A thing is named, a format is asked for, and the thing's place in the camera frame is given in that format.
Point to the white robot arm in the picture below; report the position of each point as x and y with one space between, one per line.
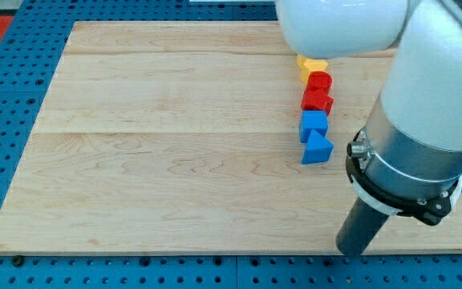
407 158

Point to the blue cube block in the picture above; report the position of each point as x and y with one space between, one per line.
312 120

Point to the wooden board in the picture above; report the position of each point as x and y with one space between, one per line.
181 138

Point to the blue triangular block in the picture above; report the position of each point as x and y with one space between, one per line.
318 149

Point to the red star block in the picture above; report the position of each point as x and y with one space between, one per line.
317 100

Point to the red cylinder block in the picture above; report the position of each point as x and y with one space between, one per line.
319 80

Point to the yellow block behind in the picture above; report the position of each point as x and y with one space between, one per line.
301 61

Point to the yellow pentagon block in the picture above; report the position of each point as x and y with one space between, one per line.
312 65

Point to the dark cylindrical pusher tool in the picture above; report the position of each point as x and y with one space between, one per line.
359 228

